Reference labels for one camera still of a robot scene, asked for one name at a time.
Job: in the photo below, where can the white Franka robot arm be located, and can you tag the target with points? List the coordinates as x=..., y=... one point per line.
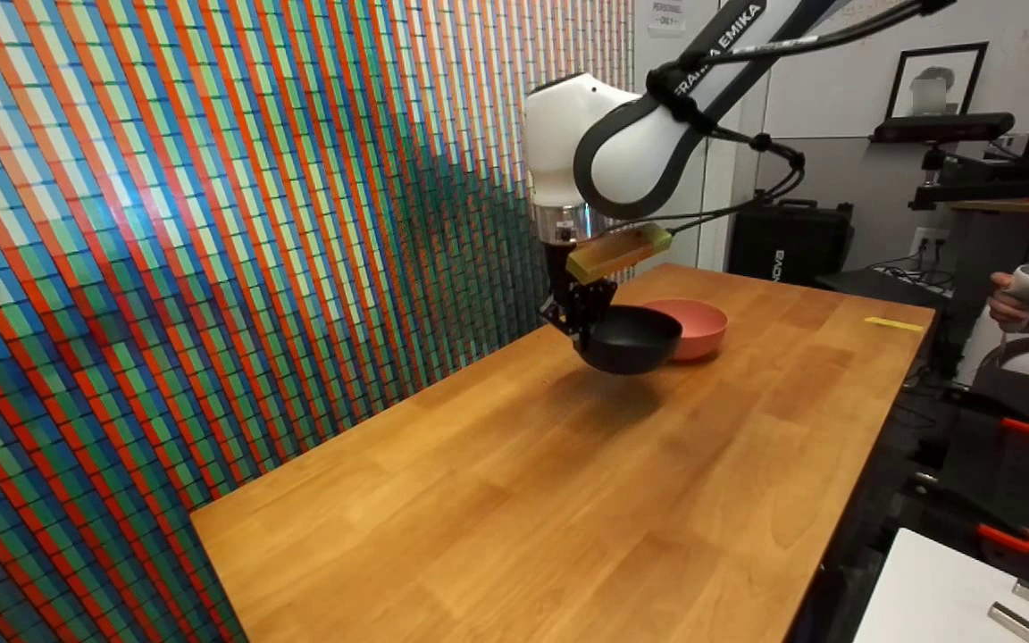
x=610, y=135

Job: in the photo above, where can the black stereo camera bar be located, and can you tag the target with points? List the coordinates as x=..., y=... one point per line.
x=945, y=127

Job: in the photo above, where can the dark desk with wooden edge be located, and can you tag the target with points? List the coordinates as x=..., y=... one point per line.
x=1003, y=196

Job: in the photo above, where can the yellow tape strip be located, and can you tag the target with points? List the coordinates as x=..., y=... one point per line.
x=893, y=322

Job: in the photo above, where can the black hard case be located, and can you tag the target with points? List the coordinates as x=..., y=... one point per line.
x=787, y=235

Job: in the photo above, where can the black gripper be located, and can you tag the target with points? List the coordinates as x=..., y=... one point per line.
x=567, y=265

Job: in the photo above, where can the white wall outlet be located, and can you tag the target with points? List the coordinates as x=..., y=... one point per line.
x=932, y=240

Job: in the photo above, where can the framed portrait picture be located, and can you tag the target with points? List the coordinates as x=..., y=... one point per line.
x=935, y=83

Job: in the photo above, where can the black bowl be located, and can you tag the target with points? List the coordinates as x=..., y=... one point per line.
x=627, y=341

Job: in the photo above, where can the small silver metal bar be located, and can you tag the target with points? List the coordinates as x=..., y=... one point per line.
x=1018, y=624

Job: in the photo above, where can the white paper door sign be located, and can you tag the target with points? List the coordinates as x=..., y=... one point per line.
x=665, y=16

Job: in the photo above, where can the white paper sheet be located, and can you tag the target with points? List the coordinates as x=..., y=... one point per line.
x=945, y=595

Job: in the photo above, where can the light-pink bowl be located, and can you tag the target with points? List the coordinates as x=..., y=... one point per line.
x=703, y=325

